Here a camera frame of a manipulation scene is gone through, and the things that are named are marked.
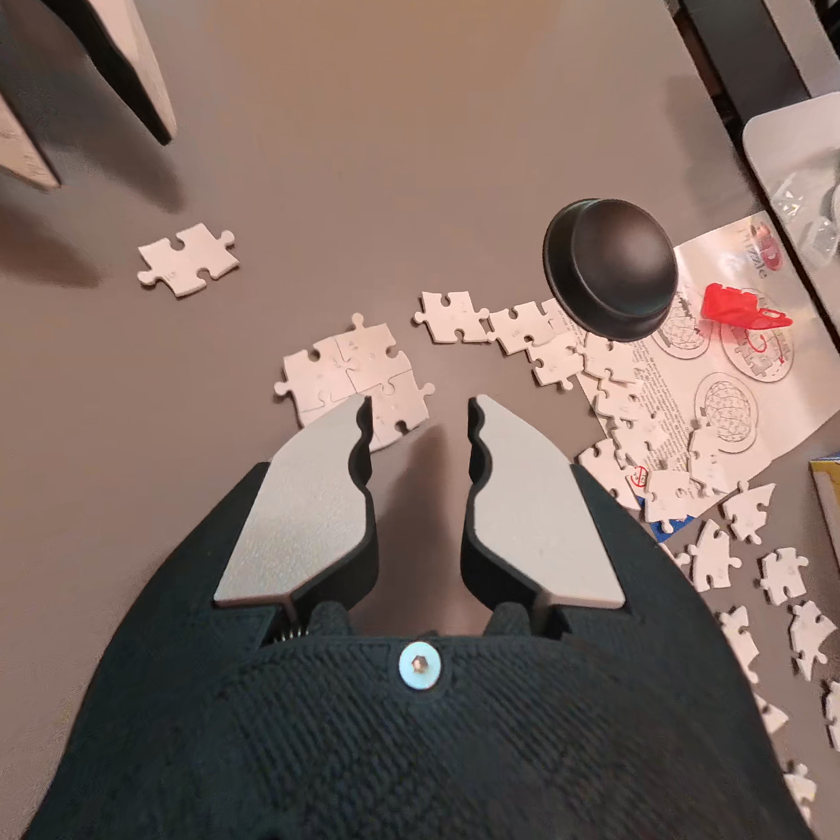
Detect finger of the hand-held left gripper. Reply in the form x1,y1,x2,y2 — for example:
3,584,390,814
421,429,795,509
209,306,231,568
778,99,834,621
39,0,179,147
0,85,64,192

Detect pile of white puzzle pieces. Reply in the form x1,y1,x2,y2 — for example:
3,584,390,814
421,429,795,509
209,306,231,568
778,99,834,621
576,331,840,828

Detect white puzzle piece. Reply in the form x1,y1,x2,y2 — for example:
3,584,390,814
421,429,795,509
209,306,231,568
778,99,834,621
528,331,586,392
488,300,567,356
413,290,491,346

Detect clear plastic bag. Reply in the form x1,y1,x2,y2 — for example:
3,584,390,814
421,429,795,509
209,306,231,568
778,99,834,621
770,150,840,265

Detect white tray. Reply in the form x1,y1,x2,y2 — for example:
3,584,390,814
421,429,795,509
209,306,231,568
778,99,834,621
742,91,840,317

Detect printed instruction sheet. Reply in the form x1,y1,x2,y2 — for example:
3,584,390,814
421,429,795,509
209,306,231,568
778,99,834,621
577,210,840,527

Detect black dome stand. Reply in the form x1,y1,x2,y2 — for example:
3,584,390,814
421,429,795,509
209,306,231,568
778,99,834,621
542,198,679,343

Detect four joined puzzle pieces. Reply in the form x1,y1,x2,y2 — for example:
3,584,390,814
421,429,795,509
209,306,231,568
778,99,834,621
273,313,436,454

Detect red plastic part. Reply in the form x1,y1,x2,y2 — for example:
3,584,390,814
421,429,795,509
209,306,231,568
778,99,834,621
700,281,794,333

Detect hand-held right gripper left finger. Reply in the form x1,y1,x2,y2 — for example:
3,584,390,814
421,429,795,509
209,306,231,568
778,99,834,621
213,395,381,619

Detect blue and yellow box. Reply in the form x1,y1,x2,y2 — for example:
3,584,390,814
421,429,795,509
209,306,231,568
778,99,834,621
808,452,840,550

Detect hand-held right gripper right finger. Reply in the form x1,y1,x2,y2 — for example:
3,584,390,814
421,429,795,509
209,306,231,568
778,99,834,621
461,394,626,635

